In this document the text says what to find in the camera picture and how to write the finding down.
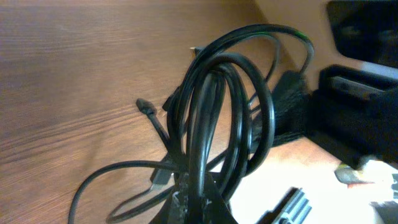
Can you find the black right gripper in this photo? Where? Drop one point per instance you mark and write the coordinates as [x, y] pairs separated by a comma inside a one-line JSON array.
[[352, 113]]

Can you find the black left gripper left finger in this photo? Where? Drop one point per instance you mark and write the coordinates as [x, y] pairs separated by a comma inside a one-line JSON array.
[[175, 208]]

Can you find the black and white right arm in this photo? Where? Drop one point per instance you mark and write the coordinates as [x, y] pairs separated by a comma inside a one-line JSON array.
[[357, 34]]

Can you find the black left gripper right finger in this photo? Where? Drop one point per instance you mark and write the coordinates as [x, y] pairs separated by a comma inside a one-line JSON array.
[[212, 208]]

